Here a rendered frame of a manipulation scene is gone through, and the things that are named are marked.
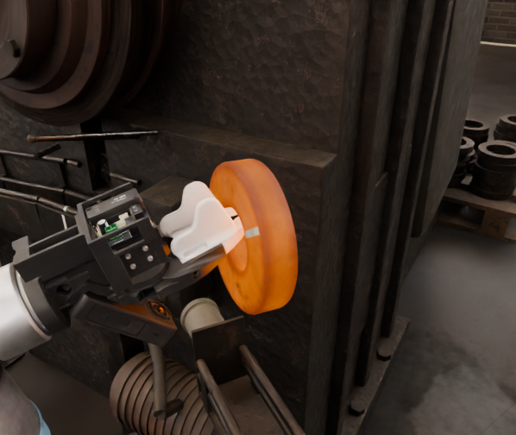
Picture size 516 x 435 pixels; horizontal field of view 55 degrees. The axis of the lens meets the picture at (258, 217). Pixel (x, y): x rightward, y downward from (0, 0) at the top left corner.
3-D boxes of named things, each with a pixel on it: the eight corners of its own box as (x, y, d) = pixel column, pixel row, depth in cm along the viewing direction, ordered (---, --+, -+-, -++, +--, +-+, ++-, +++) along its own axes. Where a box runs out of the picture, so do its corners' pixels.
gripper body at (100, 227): (157, 215, 40) (9, 281, 37) (190, 288, 45) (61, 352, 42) (136, 177, 46) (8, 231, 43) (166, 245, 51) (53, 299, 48)
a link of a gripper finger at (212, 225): (259, 183, 44) (161, 227, 42) (272, 235, 47) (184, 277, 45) (245, 169, 46) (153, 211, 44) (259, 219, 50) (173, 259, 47)
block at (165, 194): (184, 277, 100) (174, 170, 88) (217, 290, 97) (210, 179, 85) (148, 307, 92) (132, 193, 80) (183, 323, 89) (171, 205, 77)
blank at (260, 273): (253, 306, 57) (225, 313, 56) (224, 176, 58) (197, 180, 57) (315, 310, 43) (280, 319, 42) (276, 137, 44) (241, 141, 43)
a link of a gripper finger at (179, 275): (228, 252, 44) (135, 297, 42) (232, 265, 45) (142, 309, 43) (210, 226, 48) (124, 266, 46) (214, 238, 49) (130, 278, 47)
